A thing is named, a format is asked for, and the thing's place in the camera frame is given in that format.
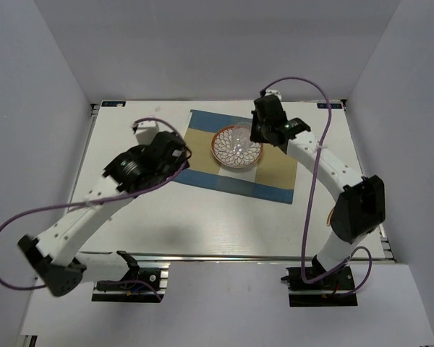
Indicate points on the aluminium table edge rail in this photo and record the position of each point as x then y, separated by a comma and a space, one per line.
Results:
217, 257

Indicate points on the clear drinking glass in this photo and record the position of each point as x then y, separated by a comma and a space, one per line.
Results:
240, 138

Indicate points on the blue corner sticker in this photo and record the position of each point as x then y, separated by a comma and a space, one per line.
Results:
332, 105
113, 103

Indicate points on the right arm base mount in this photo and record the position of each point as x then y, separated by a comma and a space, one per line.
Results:
327, 292

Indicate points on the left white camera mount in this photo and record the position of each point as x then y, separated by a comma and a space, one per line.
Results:
145, 128

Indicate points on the gold knife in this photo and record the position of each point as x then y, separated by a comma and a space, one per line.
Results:
328, 222

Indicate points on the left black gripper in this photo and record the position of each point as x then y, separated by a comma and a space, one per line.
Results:
181, 161

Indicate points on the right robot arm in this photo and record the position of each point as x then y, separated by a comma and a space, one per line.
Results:
359, 200

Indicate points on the right blue corner sticker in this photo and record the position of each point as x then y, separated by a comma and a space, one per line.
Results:
332, 105

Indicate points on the left blue corner sticker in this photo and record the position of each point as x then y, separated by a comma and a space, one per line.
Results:
113, 103

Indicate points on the floral patterned ceramic plate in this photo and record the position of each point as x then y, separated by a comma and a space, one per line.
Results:
223, 153

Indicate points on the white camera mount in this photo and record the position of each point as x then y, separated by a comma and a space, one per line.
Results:
145, 128
268, 91

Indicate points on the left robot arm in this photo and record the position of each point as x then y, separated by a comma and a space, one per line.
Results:
56, 255

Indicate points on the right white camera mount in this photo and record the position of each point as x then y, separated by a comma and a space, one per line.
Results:
268, 91

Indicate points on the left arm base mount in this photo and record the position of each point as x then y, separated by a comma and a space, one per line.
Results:
138, 285

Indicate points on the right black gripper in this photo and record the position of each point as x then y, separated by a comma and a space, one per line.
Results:
255, 135

